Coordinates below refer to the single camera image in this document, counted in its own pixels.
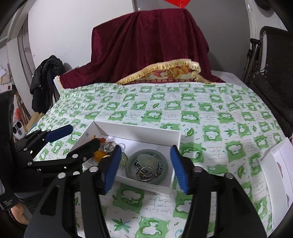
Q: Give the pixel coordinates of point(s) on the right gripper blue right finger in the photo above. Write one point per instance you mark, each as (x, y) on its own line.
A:
(235, 214)

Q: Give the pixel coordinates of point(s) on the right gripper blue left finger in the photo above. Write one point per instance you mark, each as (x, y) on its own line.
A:
(55, 213)

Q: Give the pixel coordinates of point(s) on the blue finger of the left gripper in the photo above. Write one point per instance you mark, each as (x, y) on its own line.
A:
(59, 133)
(79, 155)

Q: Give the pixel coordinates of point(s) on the green jade bangle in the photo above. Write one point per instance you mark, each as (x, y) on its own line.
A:
(131, 171)

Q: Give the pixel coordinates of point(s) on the pale jade disc pendant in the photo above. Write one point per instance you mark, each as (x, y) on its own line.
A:
(147, 160)

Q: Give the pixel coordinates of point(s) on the silver framed jade pendant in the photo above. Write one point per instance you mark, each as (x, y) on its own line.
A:
(123, 160)

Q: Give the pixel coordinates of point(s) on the person left hand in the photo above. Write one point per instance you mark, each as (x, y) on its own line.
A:
(18, 214)

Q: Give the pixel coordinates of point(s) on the white slippers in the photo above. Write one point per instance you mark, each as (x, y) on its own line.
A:
(19, 131)

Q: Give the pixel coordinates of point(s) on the black jacket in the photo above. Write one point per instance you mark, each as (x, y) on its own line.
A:
(42, 85)

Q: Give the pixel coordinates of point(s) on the white box lid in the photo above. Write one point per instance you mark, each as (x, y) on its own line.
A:
(277, 169)

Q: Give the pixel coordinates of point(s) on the white vivo phone box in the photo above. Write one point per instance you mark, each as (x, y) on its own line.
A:
(132, 138)

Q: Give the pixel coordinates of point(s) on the green white patterned bedsheet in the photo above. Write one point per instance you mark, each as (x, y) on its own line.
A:
(221, 127)

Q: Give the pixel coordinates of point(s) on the dark red velvet cloth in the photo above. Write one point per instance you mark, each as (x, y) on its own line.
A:
(136, 42)

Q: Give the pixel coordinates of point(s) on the gold fringed embroidered pillow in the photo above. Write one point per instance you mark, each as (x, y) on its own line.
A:
(179, 70)

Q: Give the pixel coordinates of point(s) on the dark folding chair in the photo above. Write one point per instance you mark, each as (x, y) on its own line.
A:
(271, 79)

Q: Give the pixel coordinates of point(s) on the red paper wall decoration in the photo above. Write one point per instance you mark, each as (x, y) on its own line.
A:
(179, 3)

